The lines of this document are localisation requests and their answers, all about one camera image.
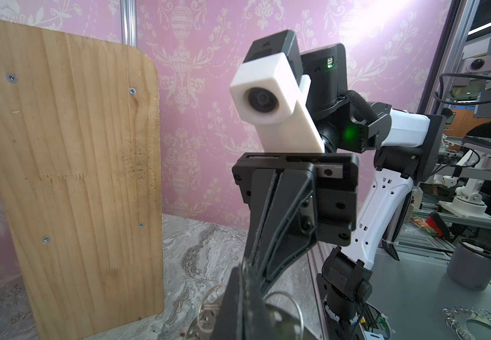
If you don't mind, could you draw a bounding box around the grey cylinder outside cell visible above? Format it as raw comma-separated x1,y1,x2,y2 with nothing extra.
446,238,491,291

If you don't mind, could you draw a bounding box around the metal key organizer plate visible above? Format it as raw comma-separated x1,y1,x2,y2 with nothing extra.
180,284,315,339

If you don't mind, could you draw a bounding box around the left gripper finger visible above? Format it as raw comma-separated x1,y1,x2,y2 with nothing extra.
211,263,277,340

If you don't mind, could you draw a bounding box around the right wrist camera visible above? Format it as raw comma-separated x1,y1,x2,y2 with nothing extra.
229,30,325,153

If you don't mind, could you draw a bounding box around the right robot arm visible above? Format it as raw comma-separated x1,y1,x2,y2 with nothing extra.
213,31,445,339

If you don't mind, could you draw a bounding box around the wooden shelf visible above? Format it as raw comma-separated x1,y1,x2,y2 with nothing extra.
0,20,164,339

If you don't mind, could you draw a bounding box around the spare key organizer plate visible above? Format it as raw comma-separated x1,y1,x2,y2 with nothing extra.
441,305,491,339

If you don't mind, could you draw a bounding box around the neighbouring robot station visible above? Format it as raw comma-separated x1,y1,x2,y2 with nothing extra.
426,136,491,228

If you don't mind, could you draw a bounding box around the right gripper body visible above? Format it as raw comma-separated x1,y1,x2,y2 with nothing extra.
232,153,359,247

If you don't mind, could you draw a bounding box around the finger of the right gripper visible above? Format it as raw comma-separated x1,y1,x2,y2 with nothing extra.
244,169,278,272
258,163,316,293

